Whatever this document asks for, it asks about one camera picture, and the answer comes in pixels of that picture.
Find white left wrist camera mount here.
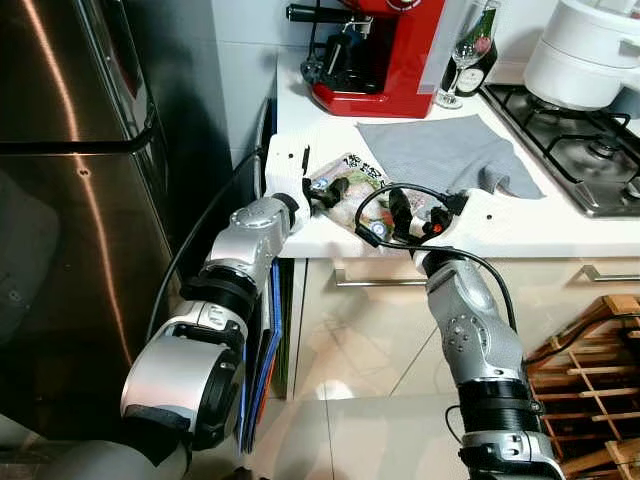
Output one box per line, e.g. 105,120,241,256
264,133,314,206

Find dark glass bottle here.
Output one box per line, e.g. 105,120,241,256
455,0,501,96

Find steel cabinet bar handle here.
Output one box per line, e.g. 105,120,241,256
575,264,640,284
333,267,429,289

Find blue flat board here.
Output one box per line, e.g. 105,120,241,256
238,258,285,456

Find clear wine glass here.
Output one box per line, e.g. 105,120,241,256
435,5,496,109

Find white cooking pot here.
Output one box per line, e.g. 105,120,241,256
522,0,640,111

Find printed clear plastic food package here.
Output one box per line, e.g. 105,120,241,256
308,152,448,248

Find white kitchen counter beige cabinets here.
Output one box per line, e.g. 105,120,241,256
265,45,640,401

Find red espresso machine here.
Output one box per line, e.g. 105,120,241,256
285,0,451,119

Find steel gas stove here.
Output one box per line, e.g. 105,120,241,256
478,82,640,219

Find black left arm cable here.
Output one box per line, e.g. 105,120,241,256
145,148,273,341

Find tall dark steel fridge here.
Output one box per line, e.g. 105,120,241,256
0,0,276,441

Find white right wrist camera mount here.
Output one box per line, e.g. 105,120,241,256
438,188,503,253

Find black power cable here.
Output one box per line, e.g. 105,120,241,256
530,313,640,361

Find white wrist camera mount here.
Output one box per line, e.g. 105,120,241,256
438,188,503,253
264,133,314,206

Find wooden wine rack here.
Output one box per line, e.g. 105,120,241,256
522,293,640,480

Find grey dish cloth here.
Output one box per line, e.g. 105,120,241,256
355,113,546,201

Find orange flat board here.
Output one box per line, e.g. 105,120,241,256
255,350,273,433

